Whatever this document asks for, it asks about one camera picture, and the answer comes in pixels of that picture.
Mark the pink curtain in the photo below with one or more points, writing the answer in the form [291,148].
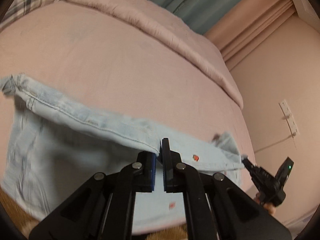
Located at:
[246,26]

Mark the pink bed sheet mattress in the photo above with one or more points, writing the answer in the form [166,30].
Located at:
[106,64]

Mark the white wall power strip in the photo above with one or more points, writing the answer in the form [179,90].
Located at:
[288,116]

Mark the pink folded quilt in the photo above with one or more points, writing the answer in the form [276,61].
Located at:
[174,33]

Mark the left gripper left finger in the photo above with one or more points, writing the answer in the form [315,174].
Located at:
[102,207]

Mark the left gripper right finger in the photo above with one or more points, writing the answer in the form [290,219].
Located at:
[215,207]

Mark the person right hand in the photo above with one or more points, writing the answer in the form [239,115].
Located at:
[269,207]

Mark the visible finger of the right gripper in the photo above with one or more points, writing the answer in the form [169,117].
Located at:
[257,173]

